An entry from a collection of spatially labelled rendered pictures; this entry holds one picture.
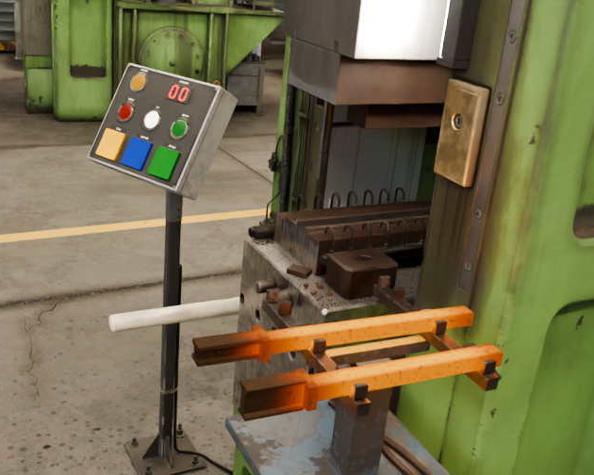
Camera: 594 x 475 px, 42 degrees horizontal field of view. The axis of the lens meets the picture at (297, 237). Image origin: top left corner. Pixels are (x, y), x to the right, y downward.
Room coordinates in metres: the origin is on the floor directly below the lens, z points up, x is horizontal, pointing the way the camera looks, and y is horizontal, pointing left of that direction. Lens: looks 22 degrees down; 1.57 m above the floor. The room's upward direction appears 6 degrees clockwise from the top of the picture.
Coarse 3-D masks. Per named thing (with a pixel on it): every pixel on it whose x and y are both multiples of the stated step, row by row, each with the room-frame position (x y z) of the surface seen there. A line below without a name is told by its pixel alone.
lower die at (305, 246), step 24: (288, 216) 1.58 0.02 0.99; (312, 216) 1.59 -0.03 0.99; (336, 216) 1.58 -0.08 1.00; (288, 240) 1.56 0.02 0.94; (312, 240) 1.47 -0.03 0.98; (336, 240) 1.47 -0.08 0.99; (360, 240) 1.49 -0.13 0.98; (384, 240) 1.52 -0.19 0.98; (408, 240) 1.56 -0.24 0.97; (312, 264) 1.46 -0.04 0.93
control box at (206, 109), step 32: (128, 64) 2.06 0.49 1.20; (128, 96) 2.00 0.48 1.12; (160, 96) 1.95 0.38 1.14; (192, 96) 1.89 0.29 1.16; (224, 96) 1.88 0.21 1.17; (128, 128) 1.94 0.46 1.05; (160, 128) 1.89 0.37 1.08; (192, 128) 1.84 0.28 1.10; (224, 128) 1.89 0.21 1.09; (96, 160) 1.93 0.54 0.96; (192, 160) 1.80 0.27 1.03; (192, 192) 1.80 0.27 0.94
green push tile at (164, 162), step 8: (160, 152) 1.84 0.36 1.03; (168, 152) 1.82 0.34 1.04; (176, 152) 1.81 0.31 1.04; (152, 160) 1.83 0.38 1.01; (160, 160) 1.82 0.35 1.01; (168, 160) 1.81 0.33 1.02; (176, 160) 1.80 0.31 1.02; (152, 168) 1.82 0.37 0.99; (160, 168) 1.81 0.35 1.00; (168, 168) 1.80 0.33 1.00; (160, 176) 1.79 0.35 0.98; (168, 176) 1.78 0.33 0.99
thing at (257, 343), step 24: (432, 312) 1.09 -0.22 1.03; (456, 312) 1.09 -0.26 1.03; (216, 336) 0.93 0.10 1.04; (240, 336) 0.94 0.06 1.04; (264, 336) 0.94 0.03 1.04; (288, 336) 0.96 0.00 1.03; (312, 336) 0.97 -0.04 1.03; (336, 336) 0.99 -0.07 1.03; (360, 336) 1.01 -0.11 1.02; (384, 336) 1.03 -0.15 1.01; (216, 360) 0.91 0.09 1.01; (240, 360) 0.93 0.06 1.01; (264, 360) 0.93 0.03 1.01
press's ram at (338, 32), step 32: (288, 0) 1.65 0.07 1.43; (320, 0) 1.53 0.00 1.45; (352, 0) 1.43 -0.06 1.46; (384, 0) 1.43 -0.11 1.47; (416, 0) 1.46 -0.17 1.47; (448, 0) 1.49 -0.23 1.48; (288, 32) 1.64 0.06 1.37; (320, 32) 1.52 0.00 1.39; (352, 32) 1.42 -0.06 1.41; (384, 32) 1.43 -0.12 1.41; (416, 32) 1.46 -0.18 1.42
